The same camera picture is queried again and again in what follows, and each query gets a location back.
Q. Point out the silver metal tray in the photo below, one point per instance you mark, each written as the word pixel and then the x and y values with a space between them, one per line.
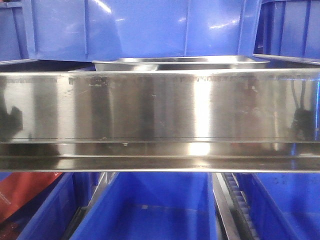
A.
pixel 181 63

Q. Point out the lower centre blue bin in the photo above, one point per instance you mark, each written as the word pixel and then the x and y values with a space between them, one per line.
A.
pixel 153 206

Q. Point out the blue bin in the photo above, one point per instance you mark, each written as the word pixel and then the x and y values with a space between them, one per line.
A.
pixel 71 191
pixel 289 28
pixel 153 206
pixel 283 206
pixel 89 30
pixel 13 44

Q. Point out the upper centre blue bin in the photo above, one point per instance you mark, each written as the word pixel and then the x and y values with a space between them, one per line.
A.
pixel 89 30

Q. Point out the lower left blue bin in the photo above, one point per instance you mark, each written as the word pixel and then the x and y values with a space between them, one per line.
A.
pixel 71 191

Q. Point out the lower right blue bin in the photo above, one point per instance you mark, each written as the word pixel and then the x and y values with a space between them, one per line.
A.
pixel 283 206

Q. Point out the red package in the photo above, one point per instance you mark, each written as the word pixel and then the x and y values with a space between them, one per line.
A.
pixel 18 188

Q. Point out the upper right blue bin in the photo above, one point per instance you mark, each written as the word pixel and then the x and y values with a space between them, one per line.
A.
pixel 289 28

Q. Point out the upper left blue bin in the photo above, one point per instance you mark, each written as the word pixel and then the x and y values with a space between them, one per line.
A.
pixel 13 44

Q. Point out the left roller track rail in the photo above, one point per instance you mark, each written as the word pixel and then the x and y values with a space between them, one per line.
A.
pixel 90 202

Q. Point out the roller track rail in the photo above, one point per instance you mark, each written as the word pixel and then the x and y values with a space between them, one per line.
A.
pixel 232 212
pixel 90 202

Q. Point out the stainless steel shelf rail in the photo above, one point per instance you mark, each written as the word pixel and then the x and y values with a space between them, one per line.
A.
pixel 226 120

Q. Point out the right roller track rail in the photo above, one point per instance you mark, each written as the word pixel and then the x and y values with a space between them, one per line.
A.
pixel 232 212

